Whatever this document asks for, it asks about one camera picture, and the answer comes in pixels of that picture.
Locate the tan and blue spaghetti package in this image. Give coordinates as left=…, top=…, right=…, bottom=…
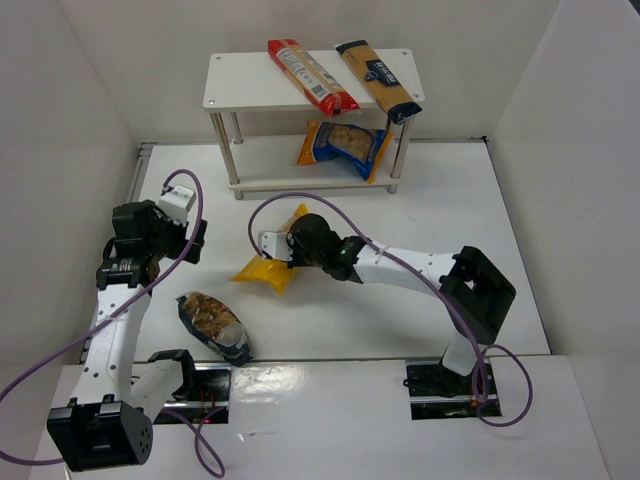
left=335, top=40, right=422, bottom=125

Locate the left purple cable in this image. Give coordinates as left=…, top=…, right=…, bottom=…
left=0, top=170, right=226, bottom=479

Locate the white two-tier shelf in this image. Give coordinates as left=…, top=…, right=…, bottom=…
left=203, top=52, right=413, bottom=200

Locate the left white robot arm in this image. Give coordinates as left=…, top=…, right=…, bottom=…
left=47, top=193, right=206, bottom=472

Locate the blue yellow pasta bag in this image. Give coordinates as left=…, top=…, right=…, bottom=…
left=297, top=120, right=393, bottom=184

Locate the dark mixed pasta bag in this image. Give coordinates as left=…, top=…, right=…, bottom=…
left=176, top=291, right=252, bottom=367

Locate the red spaghetti package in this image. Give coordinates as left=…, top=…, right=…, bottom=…
left=267, top=39, right=360, bottom=118

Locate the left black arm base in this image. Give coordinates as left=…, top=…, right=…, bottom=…
left=154, top=363, right=232, bottom=425

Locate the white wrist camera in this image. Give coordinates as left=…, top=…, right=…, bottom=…
left=258, top=230, right=293, bottom=262
left=156, top=185, right=196, bottom=226

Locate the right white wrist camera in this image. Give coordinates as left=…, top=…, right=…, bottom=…
left=258, top=230, right=293, bottom=262

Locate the yellow macaroni bag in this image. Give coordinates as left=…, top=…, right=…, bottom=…
left=230, top=202, right=312, bottom=297

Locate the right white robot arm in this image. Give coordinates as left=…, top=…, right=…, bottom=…
left=286, top=214, right=516, bottom=377

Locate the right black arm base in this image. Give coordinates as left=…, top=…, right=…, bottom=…
left=403, top=360, right=480, bottom=421

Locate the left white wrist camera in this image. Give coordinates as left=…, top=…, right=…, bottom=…
left=156, top=185, right=196, bottom=226

